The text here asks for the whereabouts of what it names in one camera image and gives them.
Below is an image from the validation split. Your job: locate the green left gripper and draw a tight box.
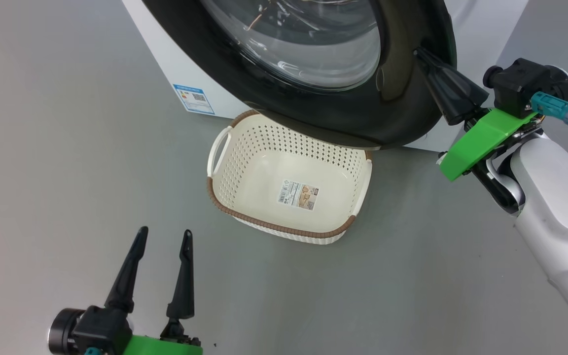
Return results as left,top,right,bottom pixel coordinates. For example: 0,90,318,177
104,226,203,355

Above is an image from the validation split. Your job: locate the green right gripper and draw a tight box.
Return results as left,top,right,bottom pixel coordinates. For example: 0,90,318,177
414,47,543,182

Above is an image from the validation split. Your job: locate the dark round washing machine door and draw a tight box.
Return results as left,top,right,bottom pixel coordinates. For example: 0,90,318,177
141,0,457,149

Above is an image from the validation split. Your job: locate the white washing machine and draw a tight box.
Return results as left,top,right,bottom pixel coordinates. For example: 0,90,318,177
122,0,530,152

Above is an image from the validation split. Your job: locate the cream perforated laundry basket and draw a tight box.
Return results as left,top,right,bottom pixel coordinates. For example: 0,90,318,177
207,109,373,245

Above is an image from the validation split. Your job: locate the basket product sticker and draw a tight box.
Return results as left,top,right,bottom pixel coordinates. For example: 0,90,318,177
277,179,320,212

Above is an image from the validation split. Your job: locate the blue white energy label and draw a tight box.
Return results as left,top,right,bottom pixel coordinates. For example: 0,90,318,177
173,84,215,116

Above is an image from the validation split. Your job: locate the teal right cable connector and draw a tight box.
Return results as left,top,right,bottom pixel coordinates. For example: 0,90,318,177
530,91,568,130

